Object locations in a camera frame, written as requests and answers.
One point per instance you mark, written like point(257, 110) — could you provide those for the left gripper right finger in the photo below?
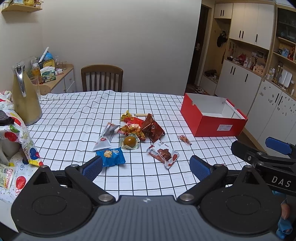
point(210, 178)

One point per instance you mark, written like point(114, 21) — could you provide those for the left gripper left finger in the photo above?
point(82, 178)

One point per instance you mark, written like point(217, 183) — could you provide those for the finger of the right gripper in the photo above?
point(281, 147)
point(249, 154)

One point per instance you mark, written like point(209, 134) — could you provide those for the blue cookie packet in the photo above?
point(111, 157)

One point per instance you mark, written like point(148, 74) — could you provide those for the white triangular snack packet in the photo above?
point(105, 137)

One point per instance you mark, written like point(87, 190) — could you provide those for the small orange snack packet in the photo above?
point(184, 139)

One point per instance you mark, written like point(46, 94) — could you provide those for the white red jerky packet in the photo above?
point(163, 153)

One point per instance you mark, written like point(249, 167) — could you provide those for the dark brown foil snack bag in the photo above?
point(152, 129)

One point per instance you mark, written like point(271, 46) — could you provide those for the right hand blue glove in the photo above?
point(284, 227)

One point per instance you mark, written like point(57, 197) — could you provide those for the red cardboard box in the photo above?
point(212, 116)

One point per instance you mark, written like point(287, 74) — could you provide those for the clear wrapped egg yolk pastry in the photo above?
point(131, 142)

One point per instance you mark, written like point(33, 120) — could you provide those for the colourful balloon gift bag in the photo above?
point(19, 156)

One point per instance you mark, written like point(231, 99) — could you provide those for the red snack bag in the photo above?
point(132, 125)

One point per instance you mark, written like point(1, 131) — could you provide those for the small yellow candy packet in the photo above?
point(126, 115)

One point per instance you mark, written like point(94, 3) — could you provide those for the sausage stick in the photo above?
point(141, 115)

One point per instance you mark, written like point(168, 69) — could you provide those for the gold thermos jug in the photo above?
point(25, 98)

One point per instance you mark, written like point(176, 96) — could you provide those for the wooden sideboard white drawers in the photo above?
point(64, 83)

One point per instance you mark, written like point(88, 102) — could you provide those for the clear drinking glass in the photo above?
point(35, 82)

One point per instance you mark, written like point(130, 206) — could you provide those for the green tissue box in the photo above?
point(48, 74)

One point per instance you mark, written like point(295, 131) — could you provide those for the brown wooden chair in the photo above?
point(101, 77)

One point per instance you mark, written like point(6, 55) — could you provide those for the orange juice bottle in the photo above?
point(37, 72)

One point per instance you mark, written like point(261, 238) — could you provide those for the yellow blue lunch bag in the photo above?
point(48, 61)

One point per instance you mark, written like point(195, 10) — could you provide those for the black hanging bag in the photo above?
point(222, 38)

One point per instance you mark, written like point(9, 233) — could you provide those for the dark entrance door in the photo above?
point(198, 54)

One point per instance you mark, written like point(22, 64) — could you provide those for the white wooden wall cabinet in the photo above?
point(255, 68)

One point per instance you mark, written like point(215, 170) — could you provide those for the wooden wall shelf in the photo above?
point(20, 6)

